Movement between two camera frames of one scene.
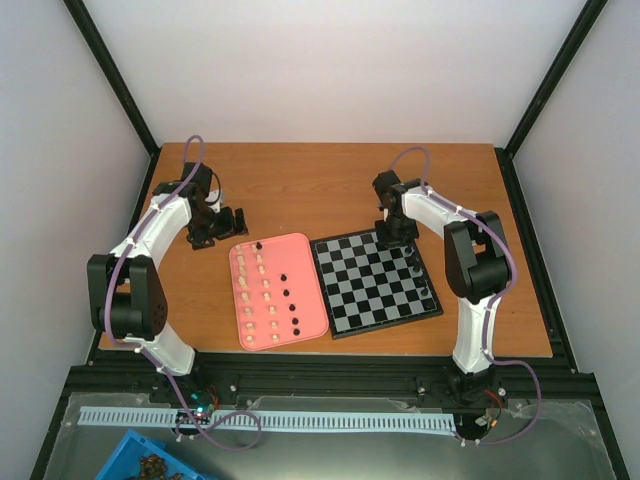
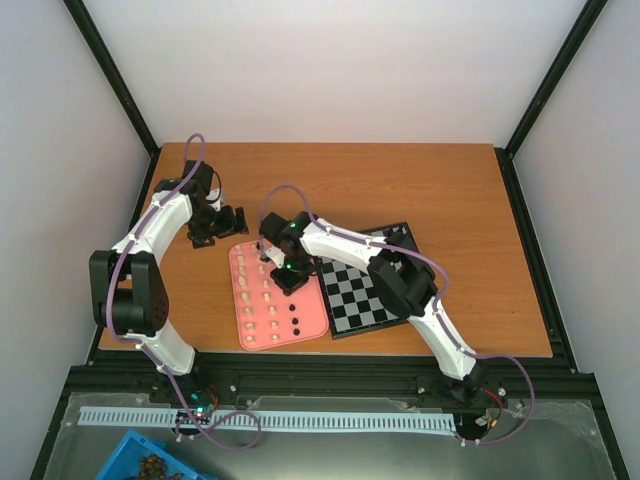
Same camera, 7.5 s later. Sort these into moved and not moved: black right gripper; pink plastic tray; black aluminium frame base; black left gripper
Moved: black right gripper
Not moved: pink plastic tray; black left gripper; black aluminium frame base
